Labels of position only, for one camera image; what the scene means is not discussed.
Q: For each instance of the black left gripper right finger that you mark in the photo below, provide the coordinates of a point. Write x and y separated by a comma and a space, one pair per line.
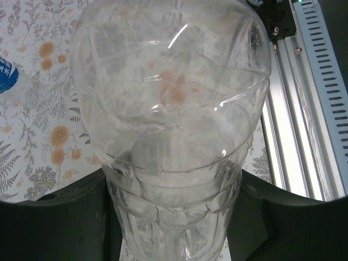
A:
293, 231

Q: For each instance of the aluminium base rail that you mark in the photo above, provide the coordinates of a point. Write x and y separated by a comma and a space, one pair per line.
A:
293, 122

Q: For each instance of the clear unlabelled plastic bottle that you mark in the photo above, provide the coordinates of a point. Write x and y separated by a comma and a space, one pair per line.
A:
168, 108

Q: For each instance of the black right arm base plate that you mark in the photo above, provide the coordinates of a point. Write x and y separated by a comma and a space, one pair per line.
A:
282, 16

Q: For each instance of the blue label plastic bottle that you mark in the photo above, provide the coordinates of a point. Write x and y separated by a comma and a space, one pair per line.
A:
8, 76

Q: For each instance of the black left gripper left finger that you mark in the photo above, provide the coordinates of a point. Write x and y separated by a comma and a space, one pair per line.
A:
54, 231

